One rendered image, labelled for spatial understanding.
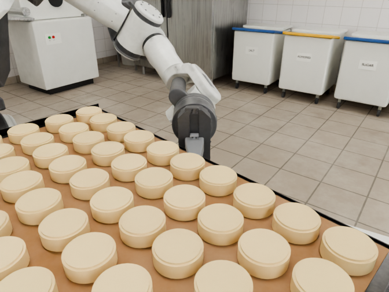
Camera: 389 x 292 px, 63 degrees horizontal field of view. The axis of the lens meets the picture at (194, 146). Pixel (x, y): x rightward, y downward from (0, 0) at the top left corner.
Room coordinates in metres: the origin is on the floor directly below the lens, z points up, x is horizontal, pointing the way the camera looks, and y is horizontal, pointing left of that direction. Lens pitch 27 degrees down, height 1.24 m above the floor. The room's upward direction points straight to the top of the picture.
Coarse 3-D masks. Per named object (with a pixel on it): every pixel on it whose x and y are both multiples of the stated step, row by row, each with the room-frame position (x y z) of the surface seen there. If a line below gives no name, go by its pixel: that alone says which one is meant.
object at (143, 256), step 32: (32, 160) 0.43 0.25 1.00; (0, 192) 0.34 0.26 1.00; (64, 192) 0.34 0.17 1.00; (96, 224) 0.28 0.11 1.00; (192, 224) 0.28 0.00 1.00; (256, 224) 0.28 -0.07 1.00; (32, 256) 0.23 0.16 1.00; (128, 256) 0.23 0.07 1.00; (224, 256) 0.23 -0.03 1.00; (320, 256) 0.23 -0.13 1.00; (384, 256) 0.23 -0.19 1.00; (64, 288) 0.20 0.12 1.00; (160, 288) 0.20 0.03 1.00; (192, 288) 0.20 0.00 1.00; (256, 288) 0.20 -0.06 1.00; (288, 288) 0.20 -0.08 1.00
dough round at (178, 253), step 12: (180, 228) 0.25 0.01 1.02; (156, 240) 0.23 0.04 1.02; (168, 240) 0.23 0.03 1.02; (180, 240) 0.23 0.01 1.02; (192, 240) 0.23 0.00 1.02; (156, 252) 0.22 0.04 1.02; (168, 252) 0.22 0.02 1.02; (180, 252) 0.22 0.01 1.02; (192, 252) 0.22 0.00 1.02; (156, 264) 0.21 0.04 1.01; (168, 264) 0.21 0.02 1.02; (180, 264) 0.21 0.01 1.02; (192, 264) 0.21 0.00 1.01; (168, 276) 0.21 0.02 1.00; (180, 276) 0.20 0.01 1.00
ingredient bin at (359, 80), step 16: (368, 32) 3.59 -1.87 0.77; (384, 32) 3.59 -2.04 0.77; (352, 48) 3.28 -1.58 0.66; (368, 48) 3.19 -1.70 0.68; (384, 48) 3.11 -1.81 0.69; (352, 64) 3.26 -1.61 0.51; (368, 64) 3.17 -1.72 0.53; (384, 64) 3.09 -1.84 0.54; (352, 80) 3.24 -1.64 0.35; (368, 80) 3.15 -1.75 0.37; (384, 80) 3.07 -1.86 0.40; (336, 96) 3.31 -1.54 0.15; (352, 96) 3.22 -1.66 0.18; (368, 96) 3.13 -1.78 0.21; (384, 96) 3.04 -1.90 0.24
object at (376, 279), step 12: (36, 120) 0.56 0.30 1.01; (120, 120) 0.59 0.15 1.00; (0, 132) 0.52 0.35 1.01; (252, 180) 0.37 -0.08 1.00; (276, 192) 0.34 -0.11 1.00; (324, 216) 0.29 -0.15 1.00; (384, 264) 0.22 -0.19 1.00; (384, 276) 0.21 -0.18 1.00; (372, 288) 0.20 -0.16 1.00; (384, 288) 0.20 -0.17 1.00
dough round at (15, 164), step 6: (12, 156) 0.40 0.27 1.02; (18, 156) 0.40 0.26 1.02; (0, 162) 0.39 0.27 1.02; (6, 162) 0.39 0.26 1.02; (12, 162) 0.39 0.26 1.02; (18, 162) 0.39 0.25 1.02; (24, 162) 0.39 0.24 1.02; (0, 168) 0.37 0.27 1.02; (6, 168) 0.37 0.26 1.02; (12, 168) 0.37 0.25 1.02; (18, 168) 0.37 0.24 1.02; (24, 168) 0.38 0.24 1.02; (30, 168) 0.39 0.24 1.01; (0, 174) 0.36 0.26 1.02; (6, 174) 0.36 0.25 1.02; (0, 180) 0.36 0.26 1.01
